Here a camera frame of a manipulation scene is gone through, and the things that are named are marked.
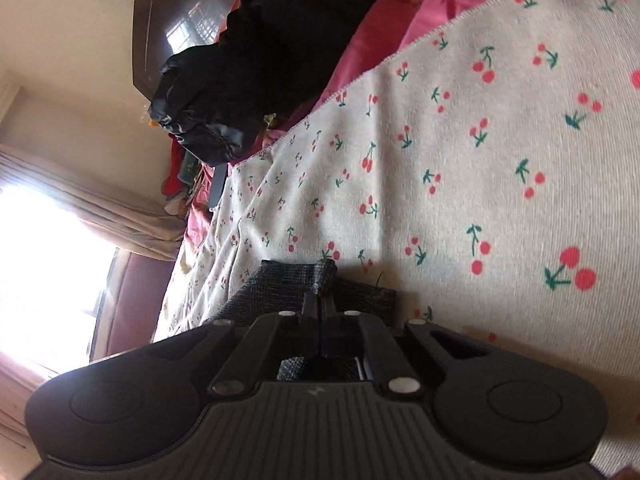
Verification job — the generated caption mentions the dark grey plaid pants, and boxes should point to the dark grey plaid pants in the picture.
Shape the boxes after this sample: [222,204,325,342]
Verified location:
[209,260,397,382]

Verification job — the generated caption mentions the maroon padded window bench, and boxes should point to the maroon padded window bench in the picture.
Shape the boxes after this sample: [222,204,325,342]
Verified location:
[89,249,174,361]

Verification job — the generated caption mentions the right beige curtain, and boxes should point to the right beige curtain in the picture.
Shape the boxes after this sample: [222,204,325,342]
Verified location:
[1,144,184,261]

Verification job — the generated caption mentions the black tablet on bed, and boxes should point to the black tablet on bed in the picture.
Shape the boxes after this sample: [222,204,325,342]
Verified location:
[207,164,228,211]

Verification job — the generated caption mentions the pile of clothes on nightstand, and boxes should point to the pile of clothes on nightstand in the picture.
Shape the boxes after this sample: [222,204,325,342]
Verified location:
[160,140,210,219]

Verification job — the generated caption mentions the cherry print bed sheet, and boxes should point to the cherry print bed sheet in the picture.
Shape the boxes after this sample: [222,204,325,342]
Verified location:
[155,0,639,472]

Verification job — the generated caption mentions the black jacket on bed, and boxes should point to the black jacket on bed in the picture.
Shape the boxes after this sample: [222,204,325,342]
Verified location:
[149,0,376,167]

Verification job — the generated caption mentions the dark wooden headboard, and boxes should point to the dark wooden headboard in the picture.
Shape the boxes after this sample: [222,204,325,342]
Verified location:
[132,0,234,99]

